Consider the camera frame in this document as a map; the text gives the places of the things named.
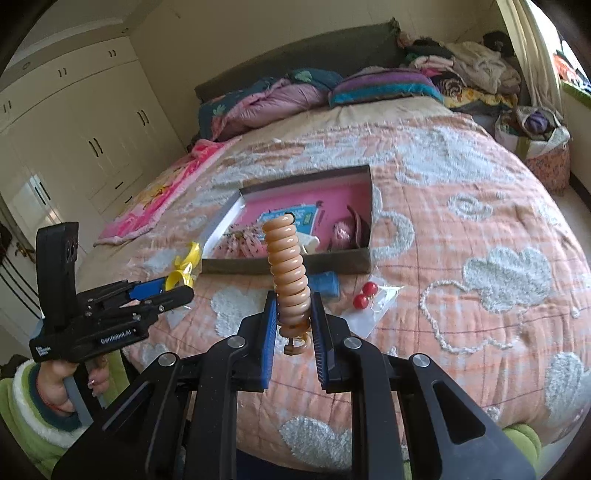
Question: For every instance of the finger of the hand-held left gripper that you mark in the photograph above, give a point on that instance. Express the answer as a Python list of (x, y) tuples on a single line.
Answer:
[(147, 288), (171, 297)]

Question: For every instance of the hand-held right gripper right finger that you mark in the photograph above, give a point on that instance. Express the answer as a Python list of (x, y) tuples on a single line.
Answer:
[(321, 350)]

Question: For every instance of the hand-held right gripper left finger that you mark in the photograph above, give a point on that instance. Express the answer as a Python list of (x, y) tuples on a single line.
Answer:
[(270, 337)]

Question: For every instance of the yellow hair clip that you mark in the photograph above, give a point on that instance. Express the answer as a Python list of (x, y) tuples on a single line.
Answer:
[(178, 279)]

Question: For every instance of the white hair claw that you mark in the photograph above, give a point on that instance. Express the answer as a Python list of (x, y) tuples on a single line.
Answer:
[(318, 242)]

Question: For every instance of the brown hair clip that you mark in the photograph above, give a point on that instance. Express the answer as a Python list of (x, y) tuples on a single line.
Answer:
[(358, 226)]

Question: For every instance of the pink-lined cardboard box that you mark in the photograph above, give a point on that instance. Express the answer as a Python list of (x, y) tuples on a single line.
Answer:
[(277, 203)]

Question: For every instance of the person's left forearm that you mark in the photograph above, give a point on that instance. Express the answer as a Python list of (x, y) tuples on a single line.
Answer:
[(27, 429)]

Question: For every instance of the person's left hand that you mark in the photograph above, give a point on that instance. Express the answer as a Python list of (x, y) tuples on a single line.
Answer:
[(53, 383)]

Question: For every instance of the white door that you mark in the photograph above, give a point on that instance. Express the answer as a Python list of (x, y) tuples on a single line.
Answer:
[(32, 207)]

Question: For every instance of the red ball earrings packet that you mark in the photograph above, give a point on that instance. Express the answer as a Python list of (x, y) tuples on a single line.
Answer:
[(369, 290)]

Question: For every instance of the pink cartoon blanket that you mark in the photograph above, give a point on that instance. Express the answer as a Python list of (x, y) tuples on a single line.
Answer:
[(157, 194)]

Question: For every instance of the cream wardrobe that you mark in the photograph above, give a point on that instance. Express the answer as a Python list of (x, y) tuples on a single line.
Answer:
[(92, 115)]

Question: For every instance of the orange cloud pattern quilt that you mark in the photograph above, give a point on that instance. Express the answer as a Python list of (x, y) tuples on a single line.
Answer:
[(461, 221)]

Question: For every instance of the folded pink blue floral quilt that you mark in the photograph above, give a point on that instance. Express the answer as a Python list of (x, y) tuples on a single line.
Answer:
[(277, 106)]

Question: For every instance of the striped purple teal pillow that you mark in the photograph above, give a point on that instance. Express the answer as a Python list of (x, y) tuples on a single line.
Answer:
[(388, 87)]

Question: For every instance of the dark green headboard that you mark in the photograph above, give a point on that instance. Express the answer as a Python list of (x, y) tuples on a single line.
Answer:
[(300, 55)]

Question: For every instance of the bag of clothes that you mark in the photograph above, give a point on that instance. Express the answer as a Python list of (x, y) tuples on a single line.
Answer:
[(545, 147)]

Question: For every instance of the pile of clothes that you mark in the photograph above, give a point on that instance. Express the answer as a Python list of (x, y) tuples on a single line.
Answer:
[(471, 69)]

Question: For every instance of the green windowsill cover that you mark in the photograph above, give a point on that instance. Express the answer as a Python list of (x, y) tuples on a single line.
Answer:
[(577, 94)]

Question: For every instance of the white curtain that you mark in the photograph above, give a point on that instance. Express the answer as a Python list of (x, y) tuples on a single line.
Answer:
[(538, 55)]

